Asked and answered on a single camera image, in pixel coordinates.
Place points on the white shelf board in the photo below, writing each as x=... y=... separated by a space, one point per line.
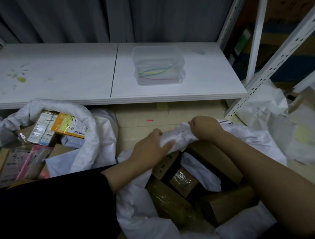
x=73 y=73

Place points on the white and blue packet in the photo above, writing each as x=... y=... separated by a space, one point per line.
x=43 y=129

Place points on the wide cardboard box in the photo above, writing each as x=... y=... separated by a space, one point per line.
x=228 y=203

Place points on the grey curtain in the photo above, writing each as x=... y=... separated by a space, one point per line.
x=110 y=21

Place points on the person's left forearm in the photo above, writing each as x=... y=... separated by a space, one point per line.
x=123 y=173

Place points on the crumpled white sacks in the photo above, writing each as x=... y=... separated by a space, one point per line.
x=278 y=115

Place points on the person's right forearm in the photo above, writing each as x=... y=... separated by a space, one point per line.
x=265 y=179

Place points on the box wrapped in yellow tape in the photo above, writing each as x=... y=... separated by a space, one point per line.
x=169 y=202

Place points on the small white poly mailer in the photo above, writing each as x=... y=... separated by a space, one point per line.
x=72 y=142

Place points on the stacked cardboard boxes behind shelf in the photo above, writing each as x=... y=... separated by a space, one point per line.
x=283 y=29

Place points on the grey packet with label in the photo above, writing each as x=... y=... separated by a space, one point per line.
x=12 y=165

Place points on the person's left thumb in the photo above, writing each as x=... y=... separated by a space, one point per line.
x=167 y=145

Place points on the small box with clear tape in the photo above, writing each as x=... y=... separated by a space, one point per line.
x=183 y=182

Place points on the person's right fingers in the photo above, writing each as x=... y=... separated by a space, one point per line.
x=193 y=124

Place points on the white woven sack with parcels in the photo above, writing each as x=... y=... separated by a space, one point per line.
x=98 y=137

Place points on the clear plastic container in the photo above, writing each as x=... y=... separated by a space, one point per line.
x=158 y=65

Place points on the person's black sleeve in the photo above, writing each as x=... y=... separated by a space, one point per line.
x=56 y=206

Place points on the large white woven sack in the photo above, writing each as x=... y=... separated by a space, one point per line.
x=137 y=206

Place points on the cardboard box with black print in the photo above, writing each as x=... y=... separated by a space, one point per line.
x=166 y=165

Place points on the white slanted perforated shelf post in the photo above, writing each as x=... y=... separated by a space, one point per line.
x=275 y=61

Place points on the person's left hand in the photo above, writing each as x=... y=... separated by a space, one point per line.
x=147 y=152

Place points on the long plain cardboard box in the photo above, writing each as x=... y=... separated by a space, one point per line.
x=214 y=160

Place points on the pink packet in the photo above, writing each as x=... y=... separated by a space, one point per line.
x=34 y=161

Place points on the orange parcel with white label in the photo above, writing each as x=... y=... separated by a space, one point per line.
x=69 y=125

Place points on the person's right hand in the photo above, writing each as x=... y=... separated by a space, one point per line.
x=206 y=129

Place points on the large white poly mailer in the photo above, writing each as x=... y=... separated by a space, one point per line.
x=246 y=222

